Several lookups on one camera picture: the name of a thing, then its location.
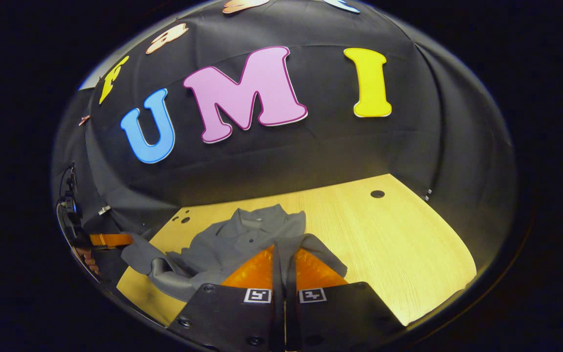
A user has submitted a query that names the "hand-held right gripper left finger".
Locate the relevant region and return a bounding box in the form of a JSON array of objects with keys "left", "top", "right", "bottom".
[{"left": 167, "top": 244, "right": 282, "bottom": 352}]

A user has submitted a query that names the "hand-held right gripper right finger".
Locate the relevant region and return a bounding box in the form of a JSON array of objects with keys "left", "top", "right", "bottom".
[{"left": 285, "top": 247, "right": 405, "bottom": 352}]

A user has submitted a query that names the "grey button shirt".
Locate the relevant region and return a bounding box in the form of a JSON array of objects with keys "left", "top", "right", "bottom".
[{"left": 120, "top": 204, "right": 348, "bottom": 304}]

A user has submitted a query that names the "black backdrop cloth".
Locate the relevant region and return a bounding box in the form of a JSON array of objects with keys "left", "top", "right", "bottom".
[{"left": 51, "top": 0, "right": 518, "bottom": 255}]

